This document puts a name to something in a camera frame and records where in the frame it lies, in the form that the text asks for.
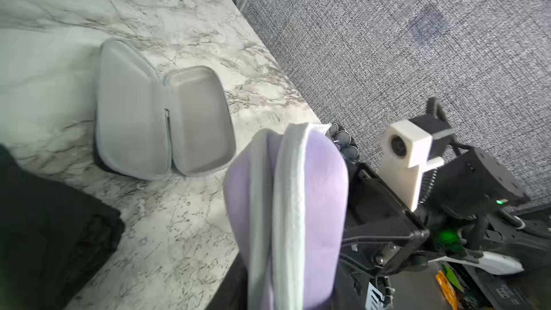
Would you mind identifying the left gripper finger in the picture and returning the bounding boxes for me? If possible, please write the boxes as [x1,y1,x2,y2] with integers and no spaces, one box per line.
[206,254,248,310]

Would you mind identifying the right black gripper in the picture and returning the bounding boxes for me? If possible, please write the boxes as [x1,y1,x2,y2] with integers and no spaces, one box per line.
[339,162,430,276]

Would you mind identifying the grey case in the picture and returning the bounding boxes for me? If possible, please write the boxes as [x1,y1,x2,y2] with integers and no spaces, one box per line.
[223,123,349,309]
[93,39,236,181]

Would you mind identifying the black umbrella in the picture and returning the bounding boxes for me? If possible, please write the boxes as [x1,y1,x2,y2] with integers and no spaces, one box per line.
[1,146,125,309]

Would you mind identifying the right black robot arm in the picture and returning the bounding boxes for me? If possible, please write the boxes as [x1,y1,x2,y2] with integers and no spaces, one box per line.
[336,143,550,309]

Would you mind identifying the dark round flower dish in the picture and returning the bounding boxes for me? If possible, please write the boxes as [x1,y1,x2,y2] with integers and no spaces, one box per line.
[326,123,360,162]

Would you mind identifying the grey open case back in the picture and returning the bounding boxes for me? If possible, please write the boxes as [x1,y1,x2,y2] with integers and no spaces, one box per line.
[93,39,236,181]

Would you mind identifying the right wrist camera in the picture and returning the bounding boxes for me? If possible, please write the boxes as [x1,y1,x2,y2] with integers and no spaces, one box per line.
[377,114,455,212]

